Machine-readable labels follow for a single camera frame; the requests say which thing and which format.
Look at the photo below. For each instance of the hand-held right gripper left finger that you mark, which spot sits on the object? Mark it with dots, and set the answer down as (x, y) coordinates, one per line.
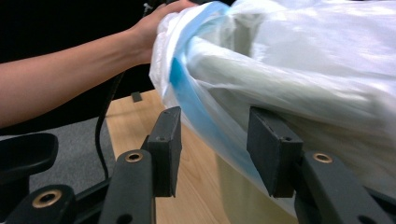
(166, 149)

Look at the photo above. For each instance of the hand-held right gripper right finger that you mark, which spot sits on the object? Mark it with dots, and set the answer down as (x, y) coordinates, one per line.
(274, 149)

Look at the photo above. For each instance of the green plastic trash bin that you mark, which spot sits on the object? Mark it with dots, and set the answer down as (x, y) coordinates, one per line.
(249, 199)

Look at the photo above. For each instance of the white blue-edged trash bag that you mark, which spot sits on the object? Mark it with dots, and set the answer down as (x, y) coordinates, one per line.
(295, 62)

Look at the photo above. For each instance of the grey tape strip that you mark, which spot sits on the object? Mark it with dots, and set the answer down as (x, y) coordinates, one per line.
(136, 97)

